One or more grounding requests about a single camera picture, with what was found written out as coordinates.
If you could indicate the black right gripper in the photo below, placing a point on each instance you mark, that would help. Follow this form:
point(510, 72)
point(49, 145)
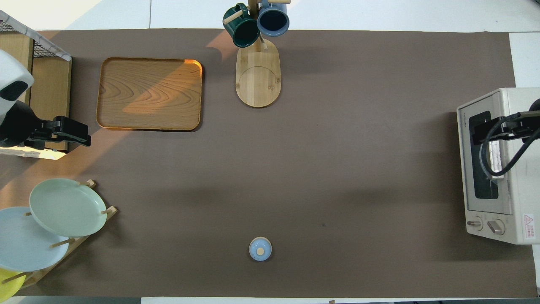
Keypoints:
point(535, 120)

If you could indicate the yellow plate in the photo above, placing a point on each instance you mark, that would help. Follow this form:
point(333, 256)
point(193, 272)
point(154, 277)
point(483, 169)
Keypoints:
point(7, 285)

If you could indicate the small blue lidded jar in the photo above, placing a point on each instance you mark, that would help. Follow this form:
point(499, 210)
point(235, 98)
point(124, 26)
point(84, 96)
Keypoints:
point(260, 250)

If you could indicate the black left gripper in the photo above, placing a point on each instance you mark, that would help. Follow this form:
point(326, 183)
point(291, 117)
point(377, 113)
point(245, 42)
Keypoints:
point(17, 124)

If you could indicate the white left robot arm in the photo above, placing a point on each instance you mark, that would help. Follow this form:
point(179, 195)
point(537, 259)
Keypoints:
point(10, 76)

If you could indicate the dark green mug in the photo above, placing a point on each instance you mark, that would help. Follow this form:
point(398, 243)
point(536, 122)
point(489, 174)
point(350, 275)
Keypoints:
point(242, 31)

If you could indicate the wooden mug tree stand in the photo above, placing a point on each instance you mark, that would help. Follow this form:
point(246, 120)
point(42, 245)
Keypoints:
point(257, 80)

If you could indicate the rectangular wooden tray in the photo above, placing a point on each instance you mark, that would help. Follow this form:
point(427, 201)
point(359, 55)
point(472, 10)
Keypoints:
point(147, 95)

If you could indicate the wooden plate rack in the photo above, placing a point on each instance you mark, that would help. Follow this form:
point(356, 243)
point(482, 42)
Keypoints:
point(110, 211)

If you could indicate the brown table mat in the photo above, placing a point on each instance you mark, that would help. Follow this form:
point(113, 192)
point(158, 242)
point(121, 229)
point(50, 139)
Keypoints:
point(337, 105)

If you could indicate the large light blue plate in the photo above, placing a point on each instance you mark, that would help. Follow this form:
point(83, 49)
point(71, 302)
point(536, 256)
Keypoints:
point(21, 245)

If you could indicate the beige toaster oven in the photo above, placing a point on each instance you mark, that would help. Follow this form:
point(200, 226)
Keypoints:
point(523, 198)

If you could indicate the blue grey mug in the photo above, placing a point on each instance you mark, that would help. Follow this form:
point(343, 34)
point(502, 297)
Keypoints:
point(273, 21)

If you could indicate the pale green plate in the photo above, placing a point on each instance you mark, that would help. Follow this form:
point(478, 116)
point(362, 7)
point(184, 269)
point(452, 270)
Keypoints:
point(67, 207)

